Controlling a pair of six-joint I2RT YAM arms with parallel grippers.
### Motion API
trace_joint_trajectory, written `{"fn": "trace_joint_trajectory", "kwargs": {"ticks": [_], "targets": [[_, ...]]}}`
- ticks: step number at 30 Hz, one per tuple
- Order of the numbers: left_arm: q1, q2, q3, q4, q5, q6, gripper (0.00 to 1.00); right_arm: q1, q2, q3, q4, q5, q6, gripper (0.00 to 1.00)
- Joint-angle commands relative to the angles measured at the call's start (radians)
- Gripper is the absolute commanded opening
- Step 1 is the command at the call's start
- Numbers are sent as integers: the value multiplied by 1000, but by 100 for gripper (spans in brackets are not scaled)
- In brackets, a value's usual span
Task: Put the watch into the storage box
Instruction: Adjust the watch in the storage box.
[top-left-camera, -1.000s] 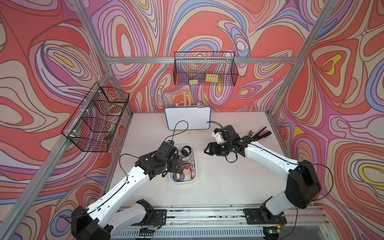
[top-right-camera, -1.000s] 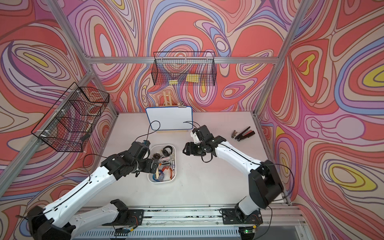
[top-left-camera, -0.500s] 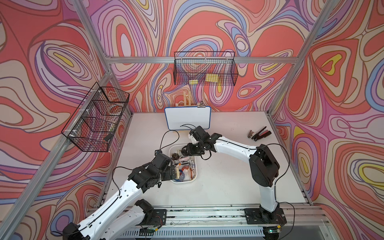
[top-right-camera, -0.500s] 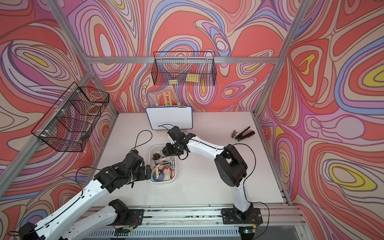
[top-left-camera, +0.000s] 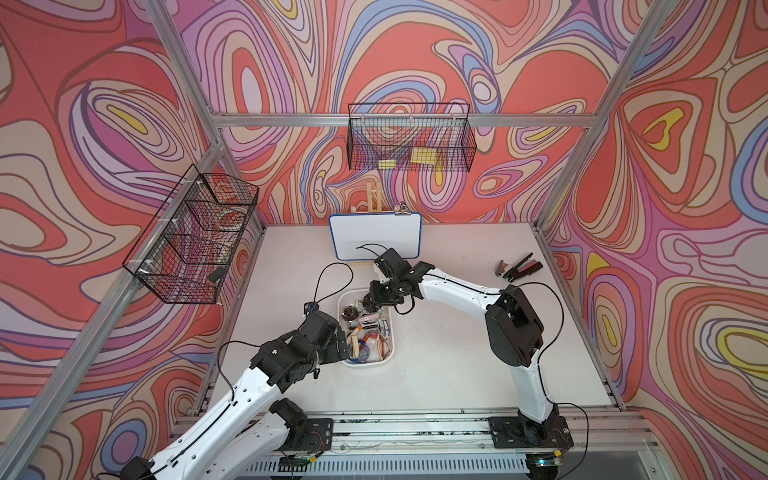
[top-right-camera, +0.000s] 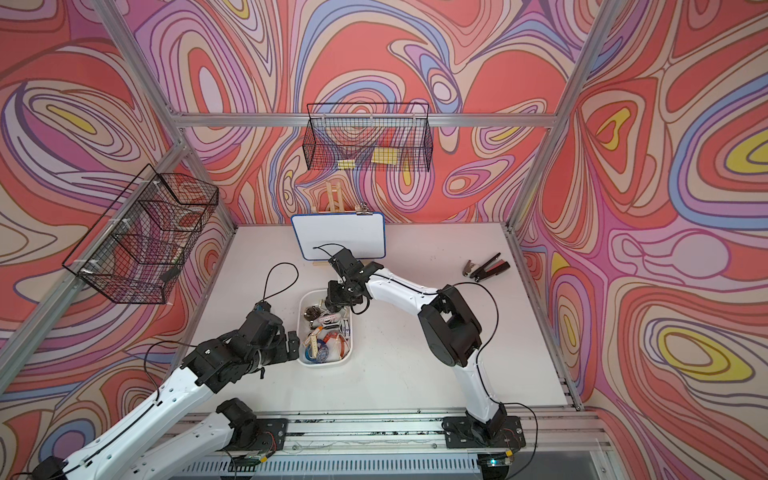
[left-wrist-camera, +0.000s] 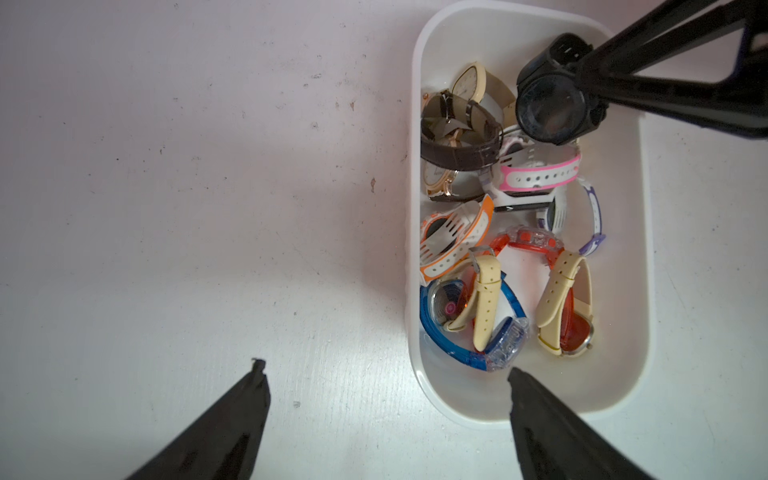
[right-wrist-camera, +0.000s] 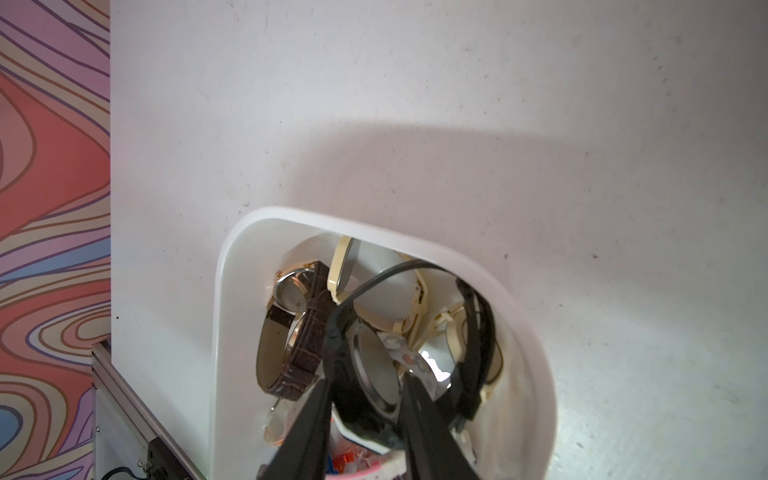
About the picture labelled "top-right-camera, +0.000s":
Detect brown purple strap watch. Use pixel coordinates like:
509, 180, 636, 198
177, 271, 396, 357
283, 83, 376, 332
303, 305, 322, 322

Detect blue transparent watch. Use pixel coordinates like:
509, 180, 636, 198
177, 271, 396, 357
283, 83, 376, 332
304, 340, 330, 365

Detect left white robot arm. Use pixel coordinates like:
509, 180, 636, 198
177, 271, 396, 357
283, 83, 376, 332
28, 309, 299, 479

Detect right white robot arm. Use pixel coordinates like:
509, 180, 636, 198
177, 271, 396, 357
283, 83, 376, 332
325, 247, 508, 447

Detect white plastic storage box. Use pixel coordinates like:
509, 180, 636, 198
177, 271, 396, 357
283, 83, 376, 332
297, 290, 354, 368

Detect white board blue rim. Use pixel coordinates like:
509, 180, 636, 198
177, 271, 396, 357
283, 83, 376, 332
291, 213, 386, 261

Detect black binder clip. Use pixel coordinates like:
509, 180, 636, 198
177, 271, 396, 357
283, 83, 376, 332
355, 203, 372, 215

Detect wooden board easel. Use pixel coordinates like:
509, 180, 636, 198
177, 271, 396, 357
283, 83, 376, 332
317, 181, 373, 265

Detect black red pliers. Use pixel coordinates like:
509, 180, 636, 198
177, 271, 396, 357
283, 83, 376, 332
462, 252, 511, 283

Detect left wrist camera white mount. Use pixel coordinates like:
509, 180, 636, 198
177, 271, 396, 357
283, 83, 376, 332
253, 300, 272, 313

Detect black wire basket back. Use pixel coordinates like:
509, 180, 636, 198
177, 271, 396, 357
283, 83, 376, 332
302, 101, 434, 172

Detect black wire basket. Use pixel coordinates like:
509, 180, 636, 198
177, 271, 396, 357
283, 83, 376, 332
62, 165, 219, 304
302, 101, 434, 172

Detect black wire basket left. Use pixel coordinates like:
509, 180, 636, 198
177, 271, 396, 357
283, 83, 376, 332
62, 165, 219, 304

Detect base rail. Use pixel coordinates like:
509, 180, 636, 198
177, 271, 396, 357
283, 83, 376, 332
119, 410, 613, 480

